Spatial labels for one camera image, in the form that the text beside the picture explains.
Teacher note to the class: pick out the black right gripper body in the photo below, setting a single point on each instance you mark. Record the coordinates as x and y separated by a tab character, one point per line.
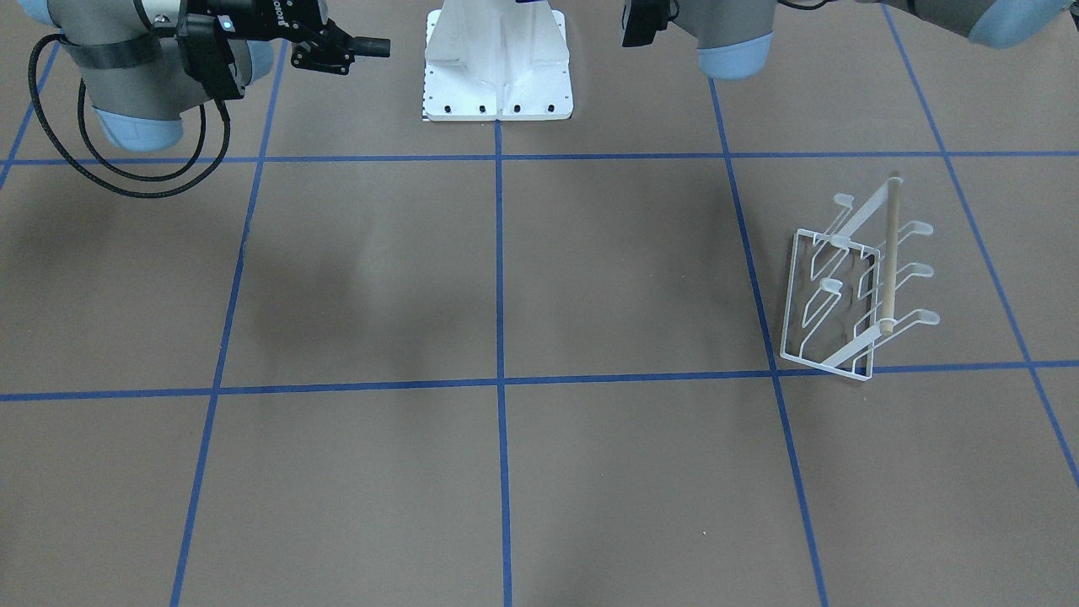
268	13

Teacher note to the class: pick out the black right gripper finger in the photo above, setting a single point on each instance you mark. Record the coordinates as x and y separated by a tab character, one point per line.
372	47

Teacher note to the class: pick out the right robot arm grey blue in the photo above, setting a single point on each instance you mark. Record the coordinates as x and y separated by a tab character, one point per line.
145	63

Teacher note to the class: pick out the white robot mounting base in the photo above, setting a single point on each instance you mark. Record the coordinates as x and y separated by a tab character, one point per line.
496	61

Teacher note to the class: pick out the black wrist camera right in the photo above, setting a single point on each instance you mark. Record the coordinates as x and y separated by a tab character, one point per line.
208	57

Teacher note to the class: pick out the white wire cup holder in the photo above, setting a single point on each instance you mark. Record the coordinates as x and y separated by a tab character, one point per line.
843	284

